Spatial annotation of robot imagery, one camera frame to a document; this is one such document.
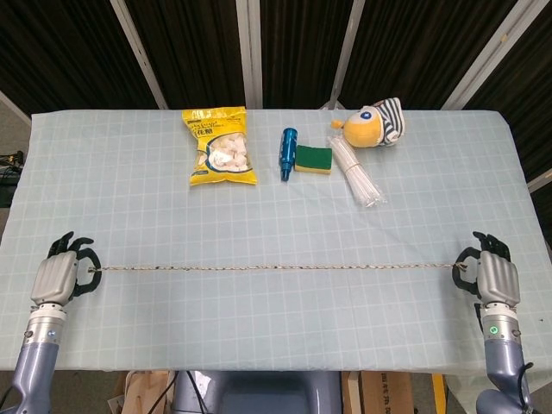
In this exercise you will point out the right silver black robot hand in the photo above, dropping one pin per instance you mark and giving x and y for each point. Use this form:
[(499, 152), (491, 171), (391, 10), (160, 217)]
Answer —
[(498, 278)]

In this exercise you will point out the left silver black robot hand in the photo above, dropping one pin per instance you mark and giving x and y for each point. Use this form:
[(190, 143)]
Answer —
[(54, 278)]

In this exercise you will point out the right blue grey robot arm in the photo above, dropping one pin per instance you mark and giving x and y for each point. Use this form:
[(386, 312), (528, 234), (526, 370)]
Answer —
[(504, 358)]

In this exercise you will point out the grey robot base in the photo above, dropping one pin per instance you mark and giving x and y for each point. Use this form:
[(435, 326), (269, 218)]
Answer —
[(254, 392)]

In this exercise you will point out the left blue grey robot arm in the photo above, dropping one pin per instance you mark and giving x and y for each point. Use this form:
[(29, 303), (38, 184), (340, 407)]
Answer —
[(34, 358)]

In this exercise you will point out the light wooden board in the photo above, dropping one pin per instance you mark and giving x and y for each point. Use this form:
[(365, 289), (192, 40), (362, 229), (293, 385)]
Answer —
[(140, 392)]

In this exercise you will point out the brown cardboard box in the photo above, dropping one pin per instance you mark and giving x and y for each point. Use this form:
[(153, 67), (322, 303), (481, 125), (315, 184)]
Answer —
[(384, 392)]

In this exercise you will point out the bundle of clear straws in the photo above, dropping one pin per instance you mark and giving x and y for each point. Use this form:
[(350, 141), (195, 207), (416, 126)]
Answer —
[(353, 170)]

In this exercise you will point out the yellow striped plush toy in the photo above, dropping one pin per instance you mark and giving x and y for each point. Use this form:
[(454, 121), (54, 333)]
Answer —
[(375, 125)]

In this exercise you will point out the yellow marshmallow snack bag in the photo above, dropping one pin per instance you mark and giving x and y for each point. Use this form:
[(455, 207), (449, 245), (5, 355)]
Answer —
[(221, 146)]

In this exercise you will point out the light blue checked tablecloth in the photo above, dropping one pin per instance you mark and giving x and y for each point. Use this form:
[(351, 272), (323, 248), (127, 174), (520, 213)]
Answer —
[(267, 310)]

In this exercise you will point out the green yellow sponge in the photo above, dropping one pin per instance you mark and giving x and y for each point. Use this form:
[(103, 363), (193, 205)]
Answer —
[(314, 159)]

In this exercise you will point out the blue metal bottle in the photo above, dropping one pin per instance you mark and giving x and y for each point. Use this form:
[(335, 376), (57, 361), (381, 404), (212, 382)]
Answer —
[(286, 153)]

